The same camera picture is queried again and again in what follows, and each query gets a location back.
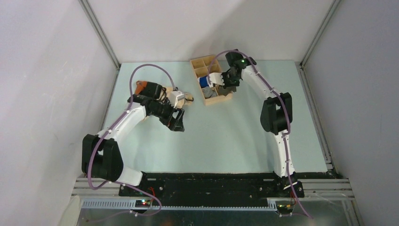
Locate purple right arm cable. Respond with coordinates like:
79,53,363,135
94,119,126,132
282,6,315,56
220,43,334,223
207,49,314,220

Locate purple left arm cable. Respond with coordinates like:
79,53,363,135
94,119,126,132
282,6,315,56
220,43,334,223
84,64,178,224

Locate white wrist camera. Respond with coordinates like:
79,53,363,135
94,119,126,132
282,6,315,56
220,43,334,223
208,73,224,87
169,90,185,108

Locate wooden compartment organizer box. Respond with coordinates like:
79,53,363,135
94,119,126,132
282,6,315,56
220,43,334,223
189,55,233,105

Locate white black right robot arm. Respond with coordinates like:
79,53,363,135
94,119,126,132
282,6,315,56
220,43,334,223
222,49,297,197

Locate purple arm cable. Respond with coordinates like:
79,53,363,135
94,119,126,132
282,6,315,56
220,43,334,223
84,64,178,224
207,49,314,220

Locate striped grey rolled underwear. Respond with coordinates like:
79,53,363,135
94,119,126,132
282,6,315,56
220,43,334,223
201,87,218,99

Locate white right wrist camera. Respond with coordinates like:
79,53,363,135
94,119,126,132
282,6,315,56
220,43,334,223
208,73,224,87

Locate blue rolled underwear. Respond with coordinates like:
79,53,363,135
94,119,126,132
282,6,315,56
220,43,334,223
198,76,213,89

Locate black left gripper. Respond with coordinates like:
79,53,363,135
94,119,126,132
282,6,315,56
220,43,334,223
149,97,184,132

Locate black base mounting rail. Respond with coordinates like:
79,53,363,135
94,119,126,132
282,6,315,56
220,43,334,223
116,173,304,208

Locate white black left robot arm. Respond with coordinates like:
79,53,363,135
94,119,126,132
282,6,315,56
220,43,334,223
81,81,193,196

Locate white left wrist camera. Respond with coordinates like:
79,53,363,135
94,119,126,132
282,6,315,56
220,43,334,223
169,90,185,108

